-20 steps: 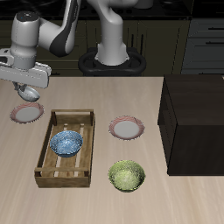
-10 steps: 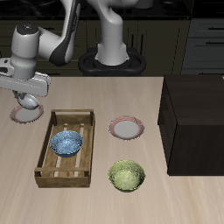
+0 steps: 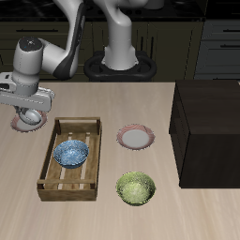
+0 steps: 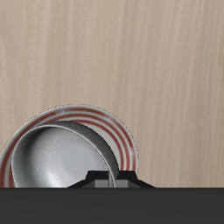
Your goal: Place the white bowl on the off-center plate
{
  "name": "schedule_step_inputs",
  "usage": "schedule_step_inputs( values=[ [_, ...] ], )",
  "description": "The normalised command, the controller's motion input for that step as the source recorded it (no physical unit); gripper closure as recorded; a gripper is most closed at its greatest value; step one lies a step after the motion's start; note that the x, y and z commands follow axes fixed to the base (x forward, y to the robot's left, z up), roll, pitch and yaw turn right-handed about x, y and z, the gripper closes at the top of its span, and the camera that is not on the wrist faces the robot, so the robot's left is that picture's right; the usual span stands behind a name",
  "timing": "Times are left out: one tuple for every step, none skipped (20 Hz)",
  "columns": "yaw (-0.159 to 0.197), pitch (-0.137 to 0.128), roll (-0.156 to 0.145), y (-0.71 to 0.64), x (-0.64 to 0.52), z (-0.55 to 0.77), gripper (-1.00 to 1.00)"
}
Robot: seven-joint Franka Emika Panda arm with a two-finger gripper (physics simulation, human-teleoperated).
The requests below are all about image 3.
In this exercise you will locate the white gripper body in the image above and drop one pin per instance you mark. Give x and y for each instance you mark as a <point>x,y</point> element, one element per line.
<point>28,99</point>

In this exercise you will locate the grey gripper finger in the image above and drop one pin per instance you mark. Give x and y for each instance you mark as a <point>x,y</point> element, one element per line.
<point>18,112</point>

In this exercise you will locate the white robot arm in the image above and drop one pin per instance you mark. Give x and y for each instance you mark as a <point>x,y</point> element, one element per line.
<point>120,43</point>

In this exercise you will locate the pink-rimmed white plate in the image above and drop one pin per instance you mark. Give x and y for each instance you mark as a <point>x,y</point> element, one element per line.
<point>135,137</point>
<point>15,124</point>

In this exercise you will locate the blue bowl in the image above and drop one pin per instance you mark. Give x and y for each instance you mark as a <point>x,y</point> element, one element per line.
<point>71,153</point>

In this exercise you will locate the green bowl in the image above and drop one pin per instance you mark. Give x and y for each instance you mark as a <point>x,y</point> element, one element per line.
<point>135,188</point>

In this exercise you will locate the wooden slat tray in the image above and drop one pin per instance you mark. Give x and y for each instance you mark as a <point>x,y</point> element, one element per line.
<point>90,162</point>

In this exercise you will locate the dark kitchen cupboards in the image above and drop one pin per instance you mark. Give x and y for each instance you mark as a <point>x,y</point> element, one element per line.
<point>168,47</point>

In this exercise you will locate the dark wooden cabinet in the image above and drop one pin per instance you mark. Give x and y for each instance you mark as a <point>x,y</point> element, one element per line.
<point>209,134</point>

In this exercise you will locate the grey drawer unit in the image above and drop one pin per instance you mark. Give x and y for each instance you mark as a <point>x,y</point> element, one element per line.
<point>218,50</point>

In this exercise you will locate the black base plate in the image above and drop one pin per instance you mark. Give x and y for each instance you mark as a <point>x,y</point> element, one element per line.
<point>146,69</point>

